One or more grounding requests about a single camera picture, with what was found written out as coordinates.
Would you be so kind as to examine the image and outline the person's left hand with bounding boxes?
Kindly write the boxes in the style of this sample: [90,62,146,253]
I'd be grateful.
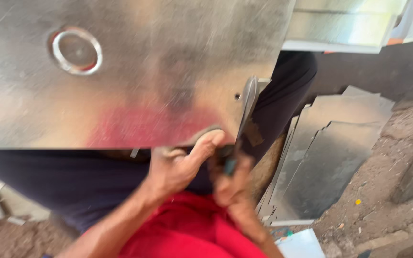
[148,130,226,201]

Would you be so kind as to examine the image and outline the person's right hand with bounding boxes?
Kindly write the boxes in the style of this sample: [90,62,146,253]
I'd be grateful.
[208,148,255,208]

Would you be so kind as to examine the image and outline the metal tin snips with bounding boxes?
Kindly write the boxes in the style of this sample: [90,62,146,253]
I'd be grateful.
[224,76,261,176]

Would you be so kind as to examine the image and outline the large shiny metal sheet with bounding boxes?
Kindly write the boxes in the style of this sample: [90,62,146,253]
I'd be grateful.
[0,0,297,150]

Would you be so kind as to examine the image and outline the person's red shirt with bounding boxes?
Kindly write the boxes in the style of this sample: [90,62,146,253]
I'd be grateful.
[81,192,268,258]

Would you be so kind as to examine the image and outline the stack of cut metal sheets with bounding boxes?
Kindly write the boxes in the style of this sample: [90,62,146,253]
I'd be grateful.
[257,85,395,227]

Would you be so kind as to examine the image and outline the white sheet piece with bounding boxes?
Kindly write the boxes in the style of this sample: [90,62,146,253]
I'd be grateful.
[275,229,326,258]

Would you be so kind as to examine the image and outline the person's dark trousers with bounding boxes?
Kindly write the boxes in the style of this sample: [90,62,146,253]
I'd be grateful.
[0,51,318,233]

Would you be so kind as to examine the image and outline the folded metal duct piece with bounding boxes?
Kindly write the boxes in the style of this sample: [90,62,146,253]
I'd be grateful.
[282,0,411,54]

